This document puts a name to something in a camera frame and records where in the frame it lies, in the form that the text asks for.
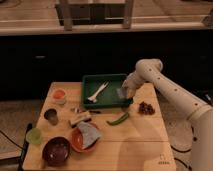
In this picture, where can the grey blue cloth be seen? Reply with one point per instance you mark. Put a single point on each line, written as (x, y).
(89, 133)

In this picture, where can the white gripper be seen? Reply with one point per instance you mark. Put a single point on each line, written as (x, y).
(133, 82)

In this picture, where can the light green cup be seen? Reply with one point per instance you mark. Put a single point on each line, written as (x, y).
(34, 136)

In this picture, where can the green plastic tray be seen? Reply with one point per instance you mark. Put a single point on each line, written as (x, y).
(108, 98)

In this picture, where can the dark maroon bowl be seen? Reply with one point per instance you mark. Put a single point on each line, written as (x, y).
(56, 151)

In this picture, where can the dark grey cup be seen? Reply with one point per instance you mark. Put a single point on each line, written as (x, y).
(51, 116)

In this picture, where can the wooden chair frame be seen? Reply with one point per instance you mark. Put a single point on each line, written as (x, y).
(71, 13)

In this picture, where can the orange topped white cup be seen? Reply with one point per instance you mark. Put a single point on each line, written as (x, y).
(59, 97)

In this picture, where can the orange bowl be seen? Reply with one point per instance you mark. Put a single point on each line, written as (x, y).
(76, 141)

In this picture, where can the blue sponge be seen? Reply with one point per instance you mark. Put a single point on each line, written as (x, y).
(122, 93)

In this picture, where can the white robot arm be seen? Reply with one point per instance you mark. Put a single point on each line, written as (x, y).
(197, 112)

